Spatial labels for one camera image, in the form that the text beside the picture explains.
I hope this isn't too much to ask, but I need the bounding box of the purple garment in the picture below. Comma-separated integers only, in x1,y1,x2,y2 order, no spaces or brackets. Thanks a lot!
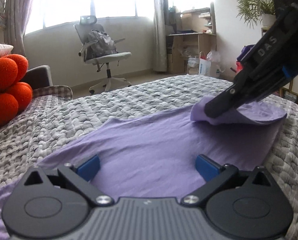
1,96,293,239

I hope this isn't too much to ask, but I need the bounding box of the white shopping bag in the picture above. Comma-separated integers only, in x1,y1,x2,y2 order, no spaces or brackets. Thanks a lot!
198,51,211,76

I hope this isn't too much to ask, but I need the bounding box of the potted green plant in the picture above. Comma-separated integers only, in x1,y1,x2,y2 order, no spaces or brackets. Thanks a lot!
237,0,275,28

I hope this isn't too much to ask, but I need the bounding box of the grey checkered bed quilt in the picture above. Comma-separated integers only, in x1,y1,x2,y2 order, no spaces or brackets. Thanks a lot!
0,75,298,239

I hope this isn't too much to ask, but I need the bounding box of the wooden desk shelf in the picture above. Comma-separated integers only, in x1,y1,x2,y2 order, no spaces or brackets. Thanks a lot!
166,3,217,75

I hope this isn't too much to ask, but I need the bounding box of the grey curtain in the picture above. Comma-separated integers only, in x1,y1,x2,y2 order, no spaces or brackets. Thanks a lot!
153,0,167,72

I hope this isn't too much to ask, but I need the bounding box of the lower orange pumpkin cushion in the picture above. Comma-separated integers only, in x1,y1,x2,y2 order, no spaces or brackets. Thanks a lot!
0,82,33,127

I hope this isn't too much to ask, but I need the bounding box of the orange pumpkin cushion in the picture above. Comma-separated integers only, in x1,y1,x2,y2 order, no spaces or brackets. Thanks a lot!
0,82,33,127
0,54,28,92

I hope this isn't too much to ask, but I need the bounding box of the upper orange pumpkin cushion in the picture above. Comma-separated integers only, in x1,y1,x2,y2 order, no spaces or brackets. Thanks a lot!
0,54,28,92

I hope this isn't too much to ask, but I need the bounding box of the backpack on chair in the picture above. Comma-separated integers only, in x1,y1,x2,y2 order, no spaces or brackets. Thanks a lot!
86,30,117,60

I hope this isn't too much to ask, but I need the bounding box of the white office chair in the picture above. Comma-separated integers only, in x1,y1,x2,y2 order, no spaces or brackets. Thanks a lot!
74,15,131,95

